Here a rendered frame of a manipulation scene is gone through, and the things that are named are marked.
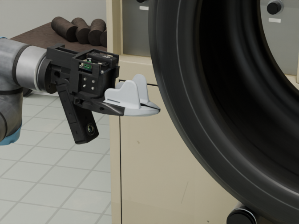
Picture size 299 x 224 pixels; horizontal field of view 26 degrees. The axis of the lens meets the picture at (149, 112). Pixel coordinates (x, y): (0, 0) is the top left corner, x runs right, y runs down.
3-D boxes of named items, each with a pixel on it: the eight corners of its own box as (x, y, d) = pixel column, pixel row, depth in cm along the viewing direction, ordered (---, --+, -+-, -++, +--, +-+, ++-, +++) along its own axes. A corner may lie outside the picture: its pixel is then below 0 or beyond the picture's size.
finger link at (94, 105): (120, 110, 103) (73, 96, 106) (119, 119, 104) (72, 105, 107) (133, 101, 107) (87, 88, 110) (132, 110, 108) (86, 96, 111)
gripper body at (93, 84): (102, 66, 103) (38, 50, 107) (97, 116, 106) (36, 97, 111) (123, 55, 109) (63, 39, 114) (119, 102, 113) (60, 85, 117)
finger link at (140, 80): (162, 84, 104) (112, 70, 107) (158, 118, 106) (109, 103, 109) (170, 79, 106) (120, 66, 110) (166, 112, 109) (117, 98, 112)
